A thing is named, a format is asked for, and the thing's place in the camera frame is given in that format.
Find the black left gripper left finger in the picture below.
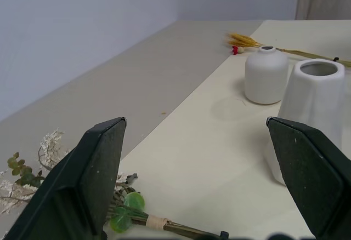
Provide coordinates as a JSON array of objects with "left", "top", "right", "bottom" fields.
[{"left": 4, "top": 117, "right": 127, "bottom": 240}]

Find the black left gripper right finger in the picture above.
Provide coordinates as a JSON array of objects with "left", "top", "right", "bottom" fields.
[{"left": 265, "top": 116, "right": 351, "bottom": 240}]

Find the faceted white ceramic vase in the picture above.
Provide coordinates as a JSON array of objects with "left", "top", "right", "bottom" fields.
[{"left": 264, "top": 58, "right": 346, "bottom": 187}]

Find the round white ceramic vase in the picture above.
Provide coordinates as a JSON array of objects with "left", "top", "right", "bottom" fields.
[{"left": 244, "top": 45, "right": 289, "bottom": 105}]

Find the white and green flower bouquet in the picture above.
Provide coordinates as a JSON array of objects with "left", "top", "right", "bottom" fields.
[{"left": 0, "top": 127, "right": 229, "bottom": 240}]

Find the yellow dried wheat sprig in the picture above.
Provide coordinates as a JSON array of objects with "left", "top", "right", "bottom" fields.
[{"left": 223, "top": 32, "right": 351, "bottom": 68}]

